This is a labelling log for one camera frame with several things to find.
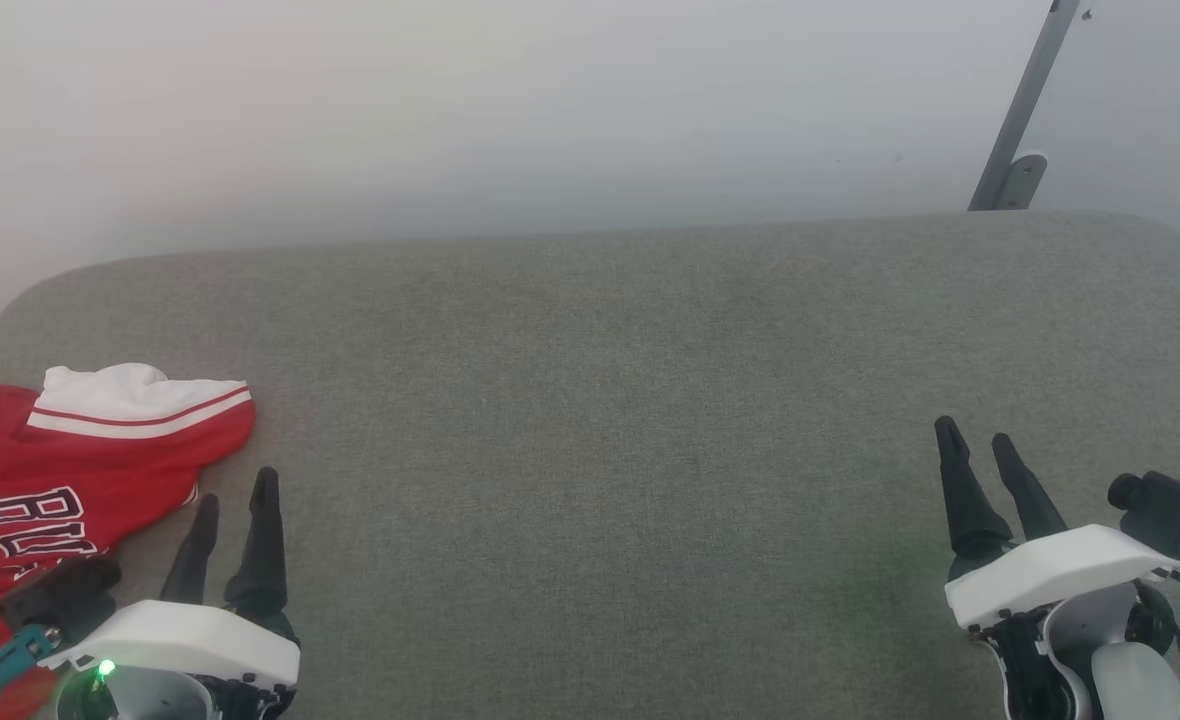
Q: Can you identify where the grey fabric sofa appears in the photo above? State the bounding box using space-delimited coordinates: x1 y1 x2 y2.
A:
0 210 1180 720

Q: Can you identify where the black left cable teal plug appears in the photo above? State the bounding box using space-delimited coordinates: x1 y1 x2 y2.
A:
0 624 61 720

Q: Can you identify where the grey metal pole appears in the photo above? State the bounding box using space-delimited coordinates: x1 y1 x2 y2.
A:
968 0 1082 212

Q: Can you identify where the red basketball jersey white trim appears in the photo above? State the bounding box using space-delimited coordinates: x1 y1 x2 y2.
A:
0 363 256 720

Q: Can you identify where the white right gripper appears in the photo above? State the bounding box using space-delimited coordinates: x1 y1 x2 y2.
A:
934 416 1180 632

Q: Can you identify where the grey metal bracket plate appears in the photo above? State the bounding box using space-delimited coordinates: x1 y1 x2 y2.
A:
995 151 1049 211

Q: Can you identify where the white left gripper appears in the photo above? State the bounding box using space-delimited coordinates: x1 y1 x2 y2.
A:
45 466 302 720

